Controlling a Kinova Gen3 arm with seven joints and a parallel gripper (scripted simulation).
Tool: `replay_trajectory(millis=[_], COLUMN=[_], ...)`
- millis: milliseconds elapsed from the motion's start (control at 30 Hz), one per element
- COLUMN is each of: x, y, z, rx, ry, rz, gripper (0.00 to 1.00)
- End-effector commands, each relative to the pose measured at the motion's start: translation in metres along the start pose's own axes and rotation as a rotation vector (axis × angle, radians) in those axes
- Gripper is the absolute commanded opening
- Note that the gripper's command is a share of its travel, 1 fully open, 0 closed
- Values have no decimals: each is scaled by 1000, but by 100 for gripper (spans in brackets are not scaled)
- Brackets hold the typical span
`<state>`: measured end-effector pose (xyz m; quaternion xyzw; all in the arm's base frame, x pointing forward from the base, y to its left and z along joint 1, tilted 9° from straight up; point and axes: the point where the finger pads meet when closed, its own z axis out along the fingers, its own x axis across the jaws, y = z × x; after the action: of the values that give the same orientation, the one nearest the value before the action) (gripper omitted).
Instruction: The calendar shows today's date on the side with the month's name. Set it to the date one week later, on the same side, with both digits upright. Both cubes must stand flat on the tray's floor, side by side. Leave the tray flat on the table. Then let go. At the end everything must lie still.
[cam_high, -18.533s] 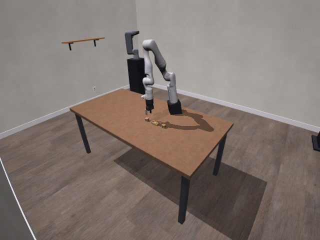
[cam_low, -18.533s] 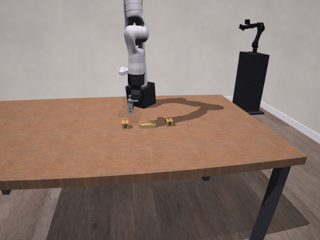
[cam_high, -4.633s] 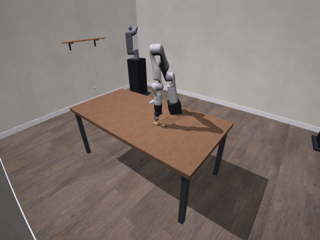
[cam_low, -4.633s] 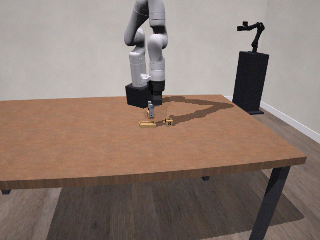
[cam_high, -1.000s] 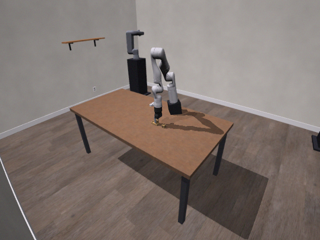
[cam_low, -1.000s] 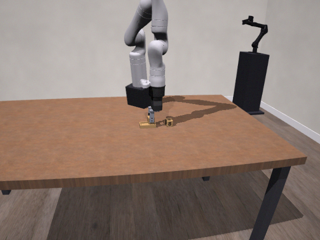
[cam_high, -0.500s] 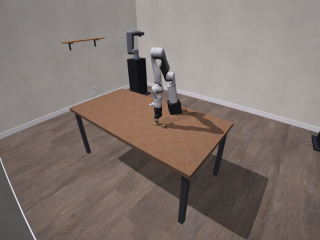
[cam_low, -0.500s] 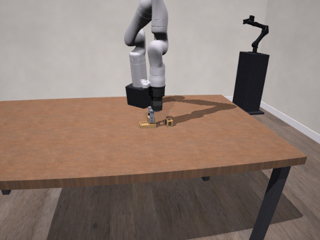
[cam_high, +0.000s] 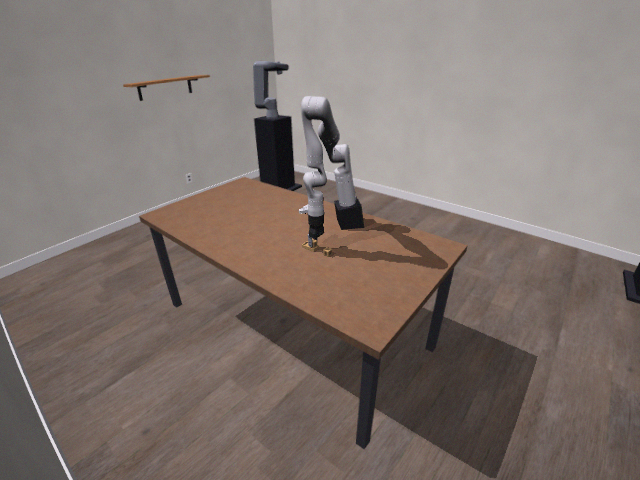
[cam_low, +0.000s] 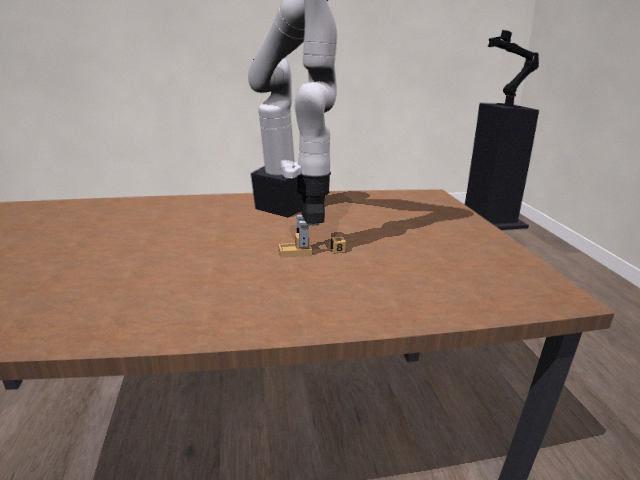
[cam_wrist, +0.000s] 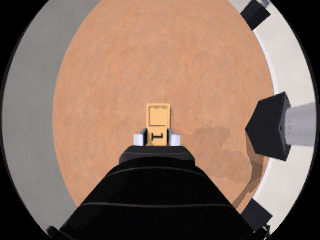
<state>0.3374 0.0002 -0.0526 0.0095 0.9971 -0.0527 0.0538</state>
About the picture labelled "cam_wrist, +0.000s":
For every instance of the tan wooden tray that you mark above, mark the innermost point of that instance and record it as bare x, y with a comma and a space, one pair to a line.
158, 114

